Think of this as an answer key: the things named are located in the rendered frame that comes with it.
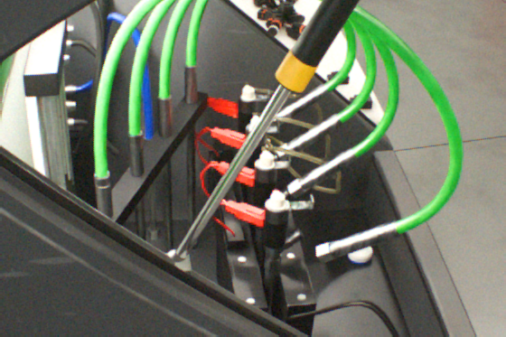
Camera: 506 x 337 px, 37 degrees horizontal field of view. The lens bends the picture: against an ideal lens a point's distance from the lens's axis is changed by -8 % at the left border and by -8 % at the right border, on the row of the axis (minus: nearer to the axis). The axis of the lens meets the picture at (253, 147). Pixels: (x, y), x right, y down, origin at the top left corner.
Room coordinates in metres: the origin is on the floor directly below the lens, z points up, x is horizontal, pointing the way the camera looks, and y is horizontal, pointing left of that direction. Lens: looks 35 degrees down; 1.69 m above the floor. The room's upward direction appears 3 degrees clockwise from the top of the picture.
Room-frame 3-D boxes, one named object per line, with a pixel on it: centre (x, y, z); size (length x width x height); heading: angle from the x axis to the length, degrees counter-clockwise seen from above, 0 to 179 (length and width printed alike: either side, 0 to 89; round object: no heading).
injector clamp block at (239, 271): (0.85, -0.01, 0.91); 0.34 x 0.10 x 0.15; 10
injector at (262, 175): (0.81, -0.03, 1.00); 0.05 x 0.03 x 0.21; 100
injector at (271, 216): (0.73, -0.04, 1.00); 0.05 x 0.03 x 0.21; 100
